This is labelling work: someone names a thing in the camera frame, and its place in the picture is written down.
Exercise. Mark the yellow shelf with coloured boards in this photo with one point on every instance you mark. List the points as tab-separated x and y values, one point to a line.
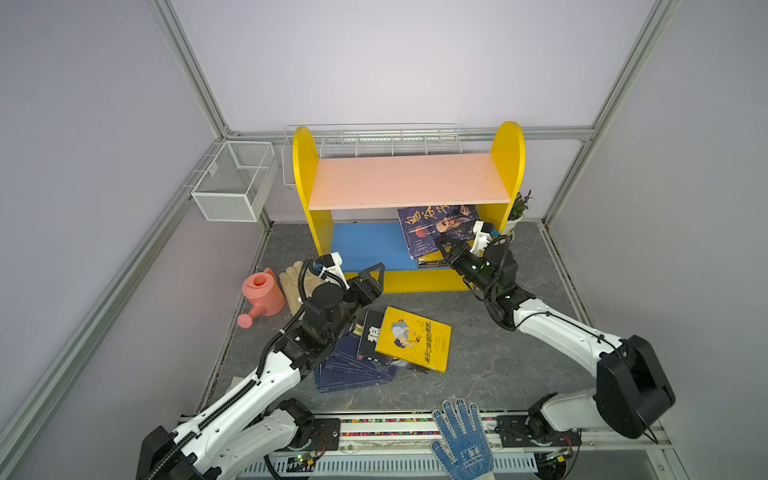
490	181

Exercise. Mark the black wolf cover book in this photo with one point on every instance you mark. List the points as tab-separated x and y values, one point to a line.
372	324

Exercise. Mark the purple book orange calligraphy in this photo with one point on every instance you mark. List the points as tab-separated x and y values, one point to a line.
423	225

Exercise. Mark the small potted green plant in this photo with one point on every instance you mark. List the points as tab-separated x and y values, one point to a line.
519	208

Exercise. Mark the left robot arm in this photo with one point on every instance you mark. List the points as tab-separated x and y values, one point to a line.
252	420

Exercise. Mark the pink watering can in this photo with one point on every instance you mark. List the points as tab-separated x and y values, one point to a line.
262	290

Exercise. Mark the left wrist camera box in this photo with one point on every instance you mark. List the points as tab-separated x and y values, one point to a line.
328	263

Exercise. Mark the front rail with cable tray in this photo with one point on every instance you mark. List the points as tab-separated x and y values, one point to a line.
397	445

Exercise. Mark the dark blue classic book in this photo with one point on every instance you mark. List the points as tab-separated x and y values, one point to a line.
343	359

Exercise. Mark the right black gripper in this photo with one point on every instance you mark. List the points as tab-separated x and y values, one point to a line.
460	256

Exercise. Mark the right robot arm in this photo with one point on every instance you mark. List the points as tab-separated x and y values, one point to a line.
631	390

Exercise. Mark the blue dotted knit glove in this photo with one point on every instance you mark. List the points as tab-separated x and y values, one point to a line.
463	449

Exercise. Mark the yellow blue-figure cartoon book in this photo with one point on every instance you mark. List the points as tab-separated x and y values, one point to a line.
415	339

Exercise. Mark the yellow cartoon boy book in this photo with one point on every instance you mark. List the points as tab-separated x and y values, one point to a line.
435	260

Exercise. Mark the beige work glove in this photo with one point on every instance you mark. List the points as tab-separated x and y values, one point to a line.
289	280

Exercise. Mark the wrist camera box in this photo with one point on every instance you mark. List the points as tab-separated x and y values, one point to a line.
328	263
485	233

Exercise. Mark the white mesh wall basket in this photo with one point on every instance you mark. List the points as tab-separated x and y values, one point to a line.
236	183

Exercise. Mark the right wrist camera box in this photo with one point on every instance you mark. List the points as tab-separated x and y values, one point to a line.
485	233

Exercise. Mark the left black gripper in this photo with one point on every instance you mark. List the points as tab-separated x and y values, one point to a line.
375	289

